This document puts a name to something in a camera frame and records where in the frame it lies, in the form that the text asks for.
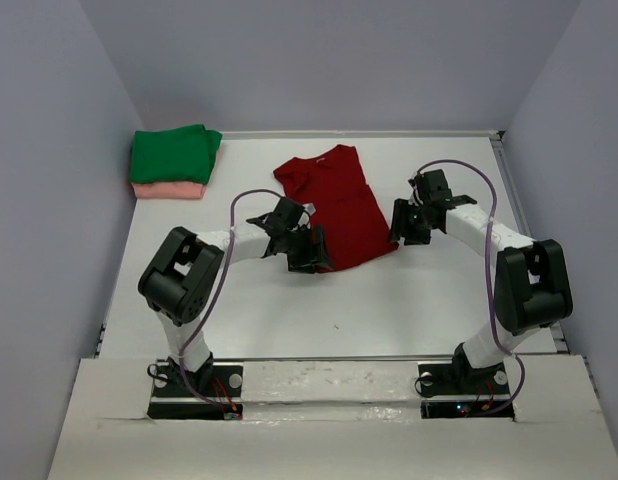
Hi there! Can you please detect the red t shirt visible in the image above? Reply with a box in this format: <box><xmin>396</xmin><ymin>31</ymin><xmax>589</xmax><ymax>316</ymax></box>
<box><xmin>273</xmin><ymin>144</ymin><xmax>398</xmax><ymax>272</ymax></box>

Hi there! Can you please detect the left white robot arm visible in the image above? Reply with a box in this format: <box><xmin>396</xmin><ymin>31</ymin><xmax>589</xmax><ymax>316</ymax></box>
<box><xmin>138</xmin><ymin>192</ymin><xmax>333</xmax><ymax>398</ymax></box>

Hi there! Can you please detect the folded green t shirt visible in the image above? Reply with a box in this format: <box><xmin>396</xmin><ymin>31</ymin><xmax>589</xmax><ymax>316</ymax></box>
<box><xmin>128</xmin><ymin>124</ymin><xmax>223</xmax><ymax>185</ymax></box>

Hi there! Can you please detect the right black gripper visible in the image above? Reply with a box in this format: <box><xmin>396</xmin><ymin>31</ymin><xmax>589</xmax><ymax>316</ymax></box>
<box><xmin>386</xmin><ymin>198</ymin><xmax>436</xmax><ymax>246</ymax></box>

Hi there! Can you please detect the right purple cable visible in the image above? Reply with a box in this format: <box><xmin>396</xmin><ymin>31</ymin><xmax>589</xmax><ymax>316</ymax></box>
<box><xmin>413</xmin><ymin>158</ymin><xmax>528</xmax><ymax>414</ymax></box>

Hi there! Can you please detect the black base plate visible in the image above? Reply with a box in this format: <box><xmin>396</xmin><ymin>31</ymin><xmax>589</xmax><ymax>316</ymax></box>
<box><xmin>146</xmin><ymin>360</ymin><xmax>244</xmax><ymax>421</ymax></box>
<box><xmin>414</xmin><ymin>363</ymin><xmax>514</xmax><ymax>420</ymax></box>

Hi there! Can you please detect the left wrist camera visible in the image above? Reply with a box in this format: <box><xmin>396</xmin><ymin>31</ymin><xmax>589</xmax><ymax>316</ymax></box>
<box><xmin>303</xmin><ymin>203</ymin><xmax>316</xmax><ymax>216</ymax></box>

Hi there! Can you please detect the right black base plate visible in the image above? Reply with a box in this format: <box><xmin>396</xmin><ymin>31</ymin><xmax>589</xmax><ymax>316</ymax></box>
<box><xmin>414</xmin><ymin>363</ymin><xmax>514</xmax><ymax>420</ymax></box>

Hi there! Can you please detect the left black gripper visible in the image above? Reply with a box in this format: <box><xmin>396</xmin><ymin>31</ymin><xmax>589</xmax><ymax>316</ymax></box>
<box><xmin>281</xmin><ymin>225</ymin><xmax>332</xmax><ymax>275</ymax></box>

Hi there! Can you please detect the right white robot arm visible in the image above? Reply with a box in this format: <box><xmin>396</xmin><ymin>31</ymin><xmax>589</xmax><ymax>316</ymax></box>
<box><xmin>390</xmin><ymin>161</ymin><xmax>573</xmax><ymax>398</ymax></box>

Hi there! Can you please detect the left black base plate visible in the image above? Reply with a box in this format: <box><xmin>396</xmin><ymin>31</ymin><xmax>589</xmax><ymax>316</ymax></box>
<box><xmin>146</xmin><ymin>360</ymin><xmax>244</xmax><ymax>421</ymax></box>

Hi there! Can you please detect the folded pink t shirt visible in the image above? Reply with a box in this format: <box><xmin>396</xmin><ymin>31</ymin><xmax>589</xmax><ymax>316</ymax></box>
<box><xmin>132</xmin><ymin>181</ymin><xmax>206</xmax><ymax>200</ymax></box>

